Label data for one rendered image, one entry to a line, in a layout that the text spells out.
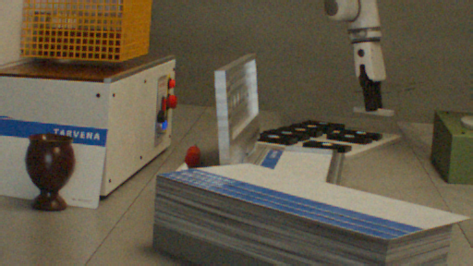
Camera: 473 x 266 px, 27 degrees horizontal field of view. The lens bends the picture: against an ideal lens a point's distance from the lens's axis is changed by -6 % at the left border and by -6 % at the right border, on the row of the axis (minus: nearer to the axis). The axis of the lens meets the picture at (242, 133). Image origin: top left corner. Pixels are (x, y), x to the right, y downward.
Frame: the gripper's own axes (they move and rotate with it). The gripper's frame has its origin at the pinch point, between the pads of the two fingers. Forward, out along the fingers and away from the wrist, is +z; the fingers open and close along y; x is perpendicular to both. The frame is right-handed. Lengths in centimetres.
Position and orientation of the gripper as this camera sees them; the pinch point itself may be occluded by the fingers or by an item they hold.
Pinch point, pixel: (373, 102)
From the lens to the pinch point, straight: 253.4
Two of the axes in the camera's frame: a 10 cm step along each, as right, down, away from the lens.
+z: 1.2, 9.9, 0.6
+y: 4.4, -1.1, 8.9
